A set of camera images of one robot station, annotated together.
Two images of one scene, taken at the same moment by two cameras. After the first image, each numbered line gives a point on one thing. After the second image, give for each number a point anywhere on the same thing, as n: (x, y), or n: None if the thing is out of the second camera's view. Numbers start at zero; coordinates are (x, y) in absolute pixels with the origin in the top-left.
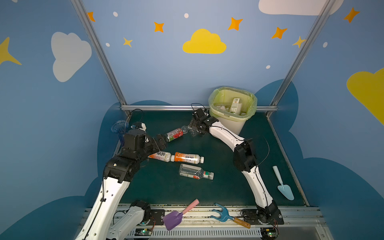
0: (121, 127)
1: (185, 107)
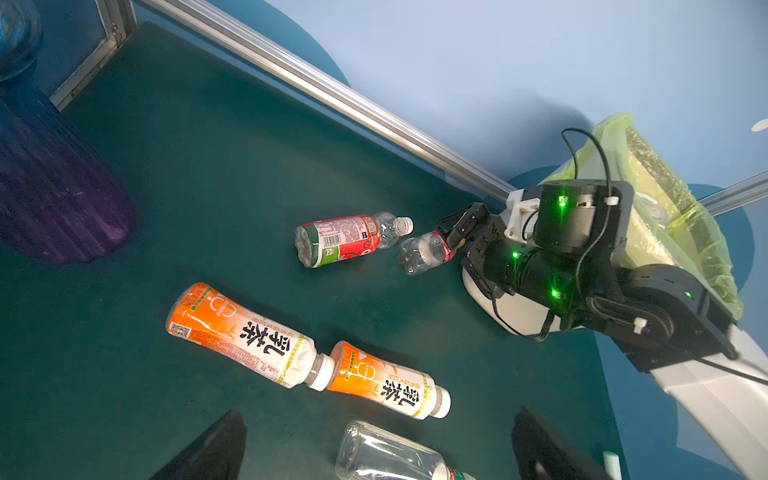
0: (60, 201)
1: (379, 117)
